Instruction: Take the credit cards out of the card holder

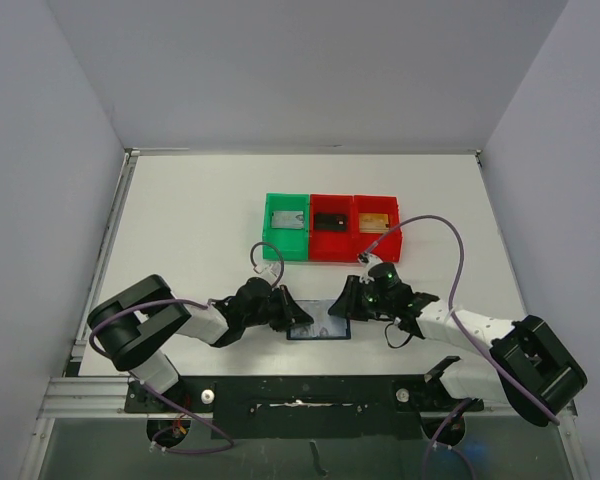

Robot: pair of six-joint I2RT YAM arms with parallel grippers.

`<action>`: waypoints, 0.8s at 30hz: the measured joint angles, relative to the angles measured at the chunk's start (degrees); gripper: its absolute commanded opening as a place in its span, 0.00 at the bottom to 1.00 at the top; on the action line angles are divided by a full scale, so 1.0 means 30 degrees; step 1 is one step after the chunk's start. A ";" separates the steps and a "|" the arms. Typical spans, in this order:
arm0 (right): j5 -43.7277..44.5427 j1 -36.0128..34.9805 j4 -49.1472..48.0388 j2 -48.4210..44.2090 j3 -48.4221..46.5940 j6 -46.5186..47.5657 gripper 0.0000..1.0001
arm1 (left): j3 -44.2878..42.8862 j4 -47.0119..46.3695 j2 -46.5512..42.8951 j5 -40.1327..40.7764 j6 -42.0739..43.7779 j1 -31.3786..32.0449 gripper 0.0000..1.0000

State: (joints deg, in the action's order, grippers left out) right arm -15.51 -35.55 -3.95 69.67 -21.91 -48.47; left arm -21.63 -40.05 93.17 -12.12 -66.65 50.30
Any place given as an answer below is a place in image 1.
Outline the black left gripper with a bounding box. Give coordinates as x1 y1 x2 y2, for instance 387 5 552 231
243 284 313 332

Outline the blue leather card holder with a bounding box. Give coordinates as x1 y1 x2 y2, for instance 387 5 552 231
286 300 352 341

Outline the silver card from holder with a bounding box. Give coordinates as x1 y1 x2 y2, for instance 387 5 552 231
270 210 305 230

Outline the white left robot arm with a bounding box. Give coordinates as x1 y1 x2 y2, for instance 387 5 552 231
87 274 314 411

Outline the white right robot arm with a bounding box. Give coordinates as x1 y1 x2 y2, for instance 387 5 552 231
328 275 587 427

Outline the gold credit card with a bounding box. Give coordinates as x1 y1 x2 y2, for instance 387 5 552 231
358 212 391 234

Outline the black credit card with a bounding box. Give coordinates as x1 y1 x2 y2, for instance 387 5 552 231
313 212 348 232

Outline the right red plastic bin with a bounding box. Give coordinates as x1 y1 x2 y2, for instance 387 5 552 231
354 195 403 262

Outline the red plastic bin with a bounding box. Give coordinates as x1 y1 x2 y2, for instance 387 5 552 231
354 195 403 262
309 194 355 262

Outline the middle red plastic bin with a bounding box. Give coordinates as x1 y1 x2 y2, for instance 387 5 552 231
309 194 355 262

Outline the green plastic bin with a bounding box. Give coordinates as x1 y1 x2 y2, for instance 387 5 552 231
262 193 310 262

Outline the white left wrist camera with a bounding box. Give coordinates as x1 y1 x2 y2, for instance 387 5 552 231
253 262 281 284

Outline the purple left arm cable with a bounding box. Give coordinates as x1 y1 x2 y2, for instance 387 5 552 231
88 241 285 356

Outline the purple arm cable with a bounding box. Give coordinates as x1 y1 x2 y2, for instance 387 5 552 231
358 215 561 480
88 241 285 356

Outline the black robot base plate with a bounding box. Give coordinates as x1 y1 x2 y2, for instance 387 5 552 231
124 356 460 440

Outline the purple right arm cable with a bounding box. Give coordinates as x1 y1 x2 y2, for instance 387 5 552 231
358 215 561 480

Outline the aluminium table edge rail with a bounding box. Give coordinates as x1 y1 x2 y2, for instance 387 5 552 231
18 148 162 479

